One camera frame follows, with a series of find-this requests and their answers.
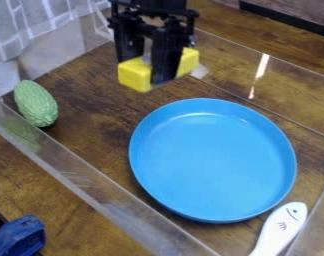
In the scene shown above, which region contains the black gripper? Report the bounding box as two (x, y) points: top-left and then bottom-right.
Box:
(108, 0), (199, 85)

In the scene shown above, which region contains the yellow butter brick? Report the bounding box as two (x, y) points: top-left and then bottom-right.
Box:
(118, 47), (199, 92)

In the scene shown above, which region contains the blue round tray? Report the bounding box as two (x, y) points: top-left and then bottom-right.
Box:
(128, 98), (297, 223)

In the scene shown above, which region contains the white grid curtain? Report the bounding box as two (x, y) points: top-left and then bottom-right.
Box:
(0, 0), (112, 64)

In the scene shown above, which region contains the green bitter gourd toy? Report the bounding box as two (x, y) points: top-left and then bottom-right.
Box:
(13, 80), (59, 127)

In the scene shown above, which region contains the clear acrylic enclosure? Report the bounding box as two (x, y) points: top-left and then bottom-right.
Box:
(0, 0), (324, 256)

